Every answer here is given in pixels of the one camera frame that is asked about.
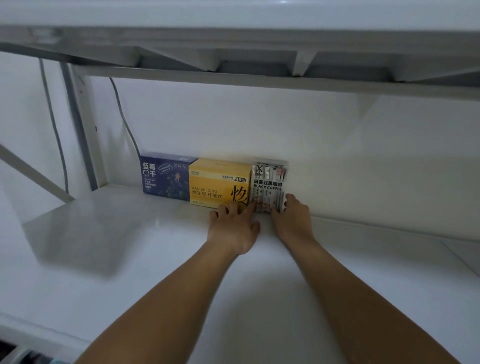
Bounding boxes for person's left hand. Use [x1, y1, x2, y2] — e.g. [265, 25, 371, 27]
[207, 202, 262, 257]

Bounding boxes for person's right hand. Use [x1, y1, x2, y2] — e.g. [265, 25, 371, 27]
[269, 193, 315, 245]

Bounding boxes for person's left forearm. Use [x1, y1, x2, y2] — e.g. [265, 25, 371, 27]
[75, 240, 241, 364]

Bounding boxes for person's right forearm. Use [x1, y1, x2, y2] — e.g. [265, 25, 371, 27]
[282, 235, 461, 364]

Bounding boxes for yellow drink box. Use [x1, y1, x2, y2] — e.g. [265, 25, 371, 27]
[187, 158, 253, 211]

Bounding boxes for blue dried fruit box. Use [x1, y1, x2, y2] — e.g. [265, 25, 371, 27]
[139, 152, 199, 202]

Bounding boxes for white metal shelving rack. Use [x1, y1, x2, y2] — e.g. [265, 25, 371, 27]
[0, 24, 480, 364]

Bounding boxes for dark cable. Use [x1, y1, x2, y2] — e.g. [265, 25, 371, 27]
[109, 77, 142, 158]

